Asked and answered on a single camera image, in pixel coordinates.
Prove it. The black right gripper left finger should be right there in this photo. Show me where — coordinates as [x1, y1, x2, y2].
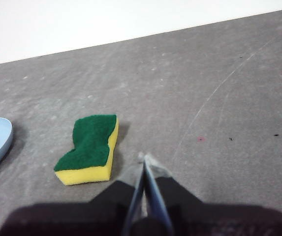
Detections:
[0, 152, 146, 236]

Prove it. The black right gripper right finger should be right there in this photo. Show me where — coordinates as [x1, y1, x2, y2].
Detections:
[144, 152, 282, 236]

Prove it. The green and yellow sponge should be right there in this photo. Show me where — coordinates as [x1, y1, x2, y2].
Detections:
[53, 114, 120, 186]

